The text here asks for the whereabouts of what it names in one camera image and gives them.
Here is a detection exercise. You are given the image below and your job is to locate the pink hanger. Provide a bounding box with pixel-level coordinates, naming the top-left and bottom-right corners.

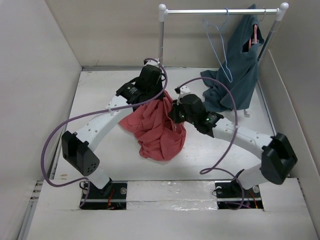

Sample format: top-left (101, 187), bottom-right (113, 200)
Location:
top-left (248, 24), bottom-right (260, 49)

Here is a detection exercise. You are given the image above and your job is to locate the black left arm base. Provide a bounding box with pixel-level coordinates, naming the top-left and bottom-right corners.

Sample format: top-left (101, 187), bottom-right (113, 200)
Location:
top-left (79, 181), bottom-right (128, 211)

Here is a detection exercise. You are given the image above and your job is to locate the red t shirt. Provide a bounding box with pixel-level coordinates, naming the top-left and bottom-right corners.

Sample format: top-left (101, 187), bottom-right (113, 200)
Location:
top-left (119, 91), bottom-right (187, 161)

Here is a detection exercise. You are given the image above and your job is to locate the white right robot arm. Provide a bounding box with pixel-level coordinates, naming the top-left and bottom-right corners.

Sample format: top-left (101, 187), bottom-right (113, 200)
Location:
top-left (169, 93), bottom-right (298, 197)

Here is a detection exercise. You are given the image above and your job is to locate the white clothes rack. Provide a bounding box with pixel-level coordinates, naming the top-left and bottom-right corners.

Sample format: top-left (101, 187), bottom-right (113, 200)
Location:
top-left (156, 2), bottom-right (290, 118)

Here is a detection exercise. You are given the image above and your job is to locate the teal t shirt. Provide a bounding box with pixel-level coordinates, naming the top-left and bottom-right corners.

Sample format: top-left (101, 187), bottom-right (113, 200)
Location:
top-left (200, 14), bottom-right (265, 113)

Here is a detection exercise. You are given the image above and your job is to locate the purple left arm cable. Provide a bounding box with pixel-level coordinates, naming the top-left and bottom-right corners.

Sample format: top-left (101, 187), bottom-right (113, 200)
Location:
top-left (40, 57), bottom-right (168, 208)

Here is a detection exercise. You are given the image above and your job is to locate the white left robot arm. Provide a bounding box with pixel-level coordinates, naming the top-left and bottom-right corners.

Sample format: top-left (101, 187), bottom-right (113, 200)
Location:
top-left (61, 61), bottom-right (164, 199)

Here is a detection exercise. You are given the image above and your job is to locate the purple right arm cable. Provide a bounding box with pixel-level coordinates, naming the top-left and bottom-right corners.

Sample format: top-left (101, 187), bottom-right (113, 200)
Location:
top-left (174, 76), bottom-right (248, 212)

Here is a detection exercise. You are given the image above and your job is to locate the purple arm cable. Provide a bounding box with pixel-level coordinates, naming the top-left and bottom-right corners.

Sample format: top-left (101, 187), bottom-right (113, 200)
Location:
top-left (174, 76), bottom-right (248, 212)
top-left (40, 57), bottom-right (168, 208)

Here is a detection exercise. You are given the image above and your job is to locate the light blue wire hanger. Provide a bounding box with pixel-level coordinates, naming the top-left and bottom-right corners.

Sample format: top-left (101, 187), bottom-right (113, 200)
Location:
top-left (202, 7), bottom-right (233, 83)

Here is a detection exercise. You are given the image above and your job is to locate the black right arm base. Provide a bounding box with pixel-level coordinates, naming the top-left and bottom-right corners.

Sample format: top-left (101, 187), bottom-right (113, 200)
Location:
top-left (211, 167), bottom-right (265, 210)

